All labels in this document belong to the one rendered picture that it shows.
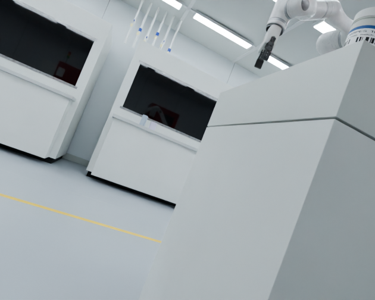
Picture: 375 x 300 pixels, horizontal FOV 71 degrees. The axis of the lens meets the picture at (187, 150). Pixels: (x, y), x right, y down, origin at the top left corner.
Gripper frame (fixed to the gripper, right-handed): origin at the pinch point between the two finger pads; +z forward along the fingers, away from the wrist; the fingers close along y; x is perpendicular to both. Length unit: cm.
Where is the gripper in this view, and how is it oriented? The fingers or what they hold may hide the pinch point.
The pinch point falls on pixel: (261, 62)
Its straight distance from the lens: 124.2
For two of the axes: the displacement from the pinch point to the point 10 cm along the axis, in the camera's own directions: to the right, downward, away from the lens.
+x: 9.2, 3.9, 0.1
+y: 0.4, -0.6, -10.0
